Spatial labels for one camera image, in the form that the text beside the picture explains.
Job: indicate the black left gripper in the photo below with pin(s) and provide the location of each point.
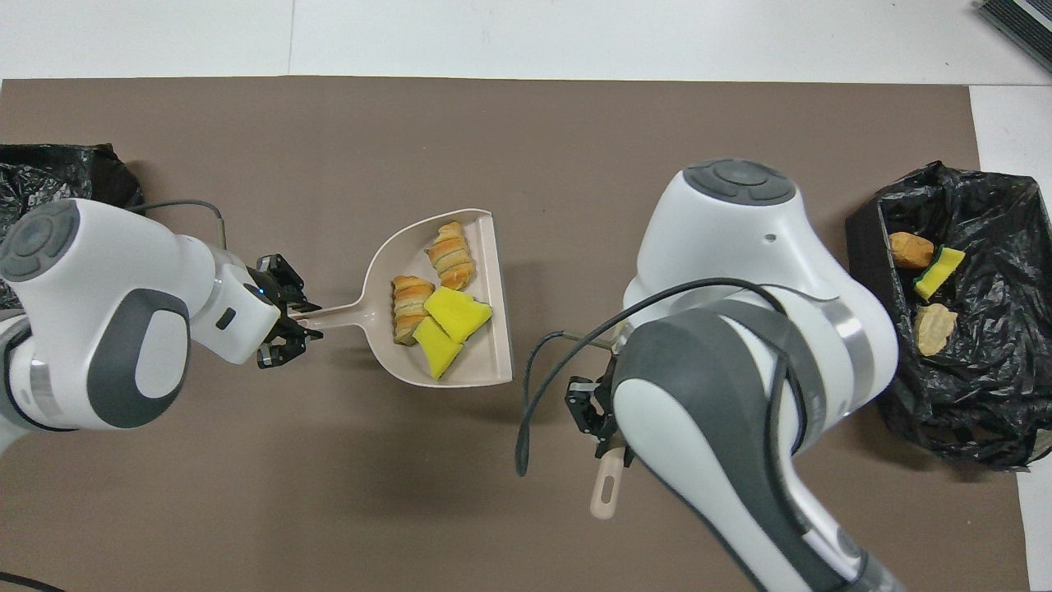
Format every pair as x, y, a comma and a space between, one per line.
267, 288

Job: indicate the grey ribbed device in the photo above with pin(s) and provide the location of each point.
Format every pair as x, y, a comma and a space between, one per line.
1019, 29

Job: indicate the pale bread piece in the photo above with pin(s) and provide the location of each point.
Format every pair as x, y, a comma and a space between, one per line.
409, 308

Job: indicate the notched yellow sponge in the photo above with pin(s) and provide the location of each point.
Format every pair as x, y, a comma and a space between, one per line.
939, 273

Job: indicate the yellow sponge piece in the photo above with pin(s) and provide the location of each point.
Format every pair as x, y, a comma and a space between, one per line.
437, 347
459, 314

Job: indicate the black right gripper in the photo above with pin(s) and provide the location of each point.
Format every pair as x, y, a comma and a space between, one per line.
612, 411

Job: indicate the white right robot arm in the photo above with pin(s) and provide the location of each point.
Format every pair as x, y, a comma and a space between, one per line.
740, 312

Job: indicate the brown oval bread roll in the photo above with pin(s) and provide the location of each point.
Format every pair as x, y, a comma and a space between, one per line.
911, 250

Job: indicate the large striped croissant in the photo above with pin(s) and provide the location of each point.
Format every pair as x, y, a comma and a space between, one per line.
450, 255

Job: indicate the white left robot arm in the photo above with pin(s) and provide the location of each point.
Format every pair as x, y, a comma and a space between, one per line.
99, 312

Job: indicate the beige plastic dustpan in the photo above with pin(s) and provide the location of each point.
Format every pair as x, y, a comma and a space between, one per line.
485, 362

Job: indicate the small striped croissant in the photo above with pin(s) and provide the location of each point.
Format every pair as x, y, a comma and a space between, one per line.
935, 329

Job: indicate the black bag lined bin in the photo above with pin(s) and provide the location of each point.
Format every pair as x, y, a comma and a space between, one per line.
994, 386
57, 173

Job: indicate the brown table mat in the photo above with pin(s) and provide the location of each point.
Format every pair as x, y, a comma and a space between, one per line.
329, 493

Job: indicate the beige hand brush black bristles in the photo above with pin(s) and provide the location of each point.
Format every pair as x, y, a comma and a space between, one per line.
608, 489

